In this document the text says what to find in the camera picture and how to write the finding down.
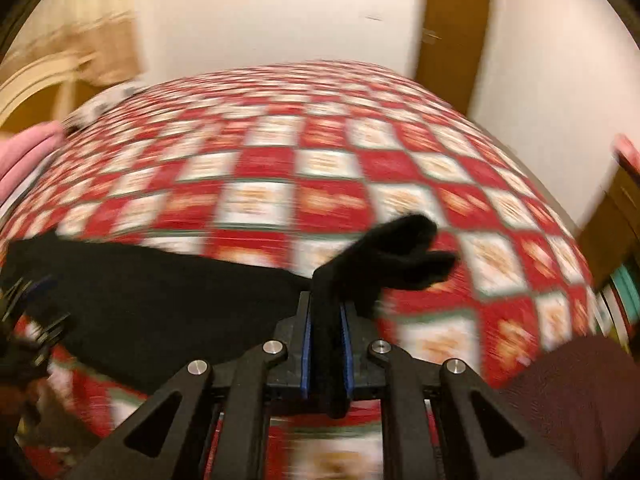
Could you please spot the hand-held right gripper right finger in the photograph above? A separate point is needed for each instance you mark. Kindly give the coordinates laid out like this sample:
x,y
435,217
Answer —
x,y
350,355

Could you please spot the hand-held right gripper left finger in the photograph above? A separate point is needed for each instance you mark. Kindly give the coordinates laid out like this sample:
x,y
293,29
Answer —
x,y
306,350

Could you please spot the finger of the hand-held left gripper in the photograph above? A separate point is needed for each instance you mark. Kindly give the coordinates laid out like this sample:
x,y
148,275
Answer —
x,y
50,332
35,287

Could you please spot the black pants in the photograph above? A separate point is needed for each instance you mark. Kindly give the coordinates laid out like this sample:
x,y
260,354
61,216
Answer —
x,y
175,310

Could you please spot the folded pink blanket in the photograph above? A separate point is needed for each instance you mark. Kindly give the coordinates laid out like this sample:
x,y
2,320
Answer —
x,y
25,160

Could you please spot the red checkered printed bed blanket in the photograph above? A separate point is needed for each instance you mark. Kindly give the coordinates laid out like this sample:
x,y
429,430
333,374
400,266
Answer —
x,y
350,160

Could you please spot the grey patterned pillow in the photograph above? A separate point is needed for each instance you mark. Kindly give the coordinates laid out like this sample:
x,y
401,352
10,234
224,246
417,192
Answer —
x,y
105,105

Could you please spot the cream wooden headboard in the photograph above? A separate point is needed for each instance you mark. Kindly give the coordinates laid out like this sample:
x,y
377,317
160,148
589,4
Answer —
x,y
35,85

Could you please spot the person's dark maroon clothing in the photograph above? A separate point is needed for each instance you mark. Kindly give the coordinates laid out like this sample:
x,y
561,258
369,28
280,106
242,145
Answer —
x,y
575,400

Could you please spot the beige patterned curtain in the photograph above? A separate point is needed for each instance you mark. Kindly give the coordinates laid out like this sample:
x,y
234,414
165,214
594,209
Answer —
x,y
90,45

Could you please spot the row of colourful books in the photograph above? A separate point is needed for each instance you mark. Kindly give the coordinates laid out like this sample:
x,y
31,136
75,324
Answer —
x,y
620,300

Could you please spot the brown wooden cabinet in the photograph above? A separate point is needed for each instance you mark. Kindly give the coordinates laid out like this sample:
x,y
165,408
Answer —
x,y
607,220

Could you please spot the brown wooden door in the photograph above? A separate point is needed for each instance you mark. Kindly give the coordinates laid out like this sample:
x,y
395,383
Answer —
x,y
450,35

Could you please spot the red and white cloth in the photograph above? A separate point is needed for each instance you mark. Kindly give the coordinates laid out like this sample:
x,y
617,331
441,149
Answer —
x,y
626,150

